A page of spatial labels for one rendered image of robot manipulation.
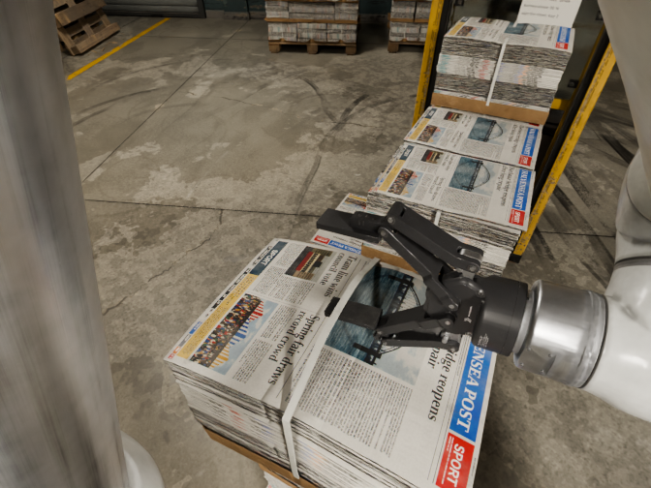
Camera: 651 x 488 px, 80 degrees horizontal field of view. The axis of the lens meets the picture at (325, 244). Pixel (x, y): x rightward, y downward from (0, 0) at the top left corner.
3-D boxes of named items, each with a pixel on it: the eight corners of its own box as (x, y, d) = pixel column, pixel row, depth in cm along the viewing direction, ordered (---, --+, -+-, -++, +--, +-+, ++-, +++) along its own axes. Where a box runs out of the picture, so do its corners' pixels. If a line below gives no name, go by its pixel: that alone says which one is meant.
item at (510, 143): (402, 141, 118) (403, 138, 118) (428, 107, 137) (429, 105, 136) (532, 171, 106) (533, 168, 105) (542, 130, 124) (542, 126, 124)
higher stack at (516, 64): (392, 296, 209) (441, 34, 122) (410, 261, 229) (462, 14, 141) (464, 323, 196) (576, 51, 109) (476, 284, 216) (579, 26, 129)
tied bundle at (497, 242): (358, 257, 114) (364, 192, 98) (390, 202, 134) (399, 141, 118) (491, 300, 102) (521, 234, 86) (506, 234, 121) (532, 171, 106)
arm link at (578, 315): (569, 407, 36) (500, 382, 38) (571, 333, 42) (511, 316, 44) (608, 349, 30) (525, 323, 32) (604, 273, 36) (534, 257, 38)
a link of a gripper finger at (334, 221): (378, 244, 38) (378, 238, 38) (316, 228, 41) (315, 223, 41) (387, 227, 40) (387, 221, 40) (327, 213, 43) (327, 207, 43)
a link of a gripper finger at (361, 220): (396, 238, 38) (398, 213, 36) (349, 227, 40) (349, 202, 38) (401, 229, 39) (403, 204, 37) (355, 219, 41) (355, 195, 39)
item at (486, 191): (371, 194, 98) (372, 190, 98) (405, 144, 117) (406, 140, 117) (525, 234, 87) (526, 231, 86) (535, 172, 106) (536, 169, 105)
